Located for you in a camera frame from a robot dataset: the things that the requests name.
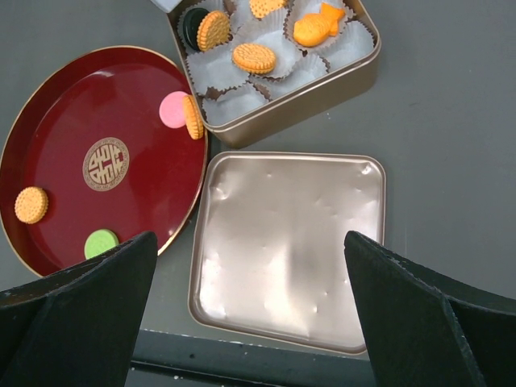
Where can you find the square gold cookie tin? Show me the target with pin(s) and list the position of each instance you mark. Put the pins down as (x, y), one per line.
(240, 108)

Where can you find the round red lacquer tray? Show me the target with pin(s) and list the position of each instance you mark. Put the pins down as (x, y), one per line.
(91, 137)

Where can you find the gold tin lid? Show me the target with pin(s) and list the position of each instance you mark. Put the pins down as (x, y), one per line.
(268, 254)

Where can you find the black sandwich cookie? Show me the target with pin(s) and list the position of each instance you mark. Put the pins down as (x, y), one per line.
(191, 23)

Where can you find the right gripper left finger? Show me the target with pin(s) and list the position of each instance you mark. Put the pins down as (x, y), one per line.
(78, 326)

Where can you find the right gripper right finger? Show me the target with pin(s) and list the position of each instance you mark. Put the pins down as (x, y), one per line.
(422, 328)

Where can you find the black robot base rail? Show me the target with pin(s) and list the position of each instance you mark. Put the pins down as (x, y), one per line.
(183, 360)

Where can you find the pink round cookie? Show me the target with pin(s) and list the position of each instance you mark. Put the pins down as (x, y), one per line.
(171, 110)

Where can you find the orange round cookie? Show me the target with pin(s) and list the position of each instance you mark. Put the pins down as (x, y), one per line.
(31, 205)
(193, 118)
(254, 58)
(261, 8)
(214, 30)

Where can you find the green round cookie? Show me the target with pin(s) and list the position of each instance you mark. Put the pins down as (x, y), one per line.
(98, 242)

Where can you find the orange fish-shaped cookie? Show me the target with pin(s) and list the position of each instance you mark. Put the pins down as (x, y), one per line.
(313, 28)

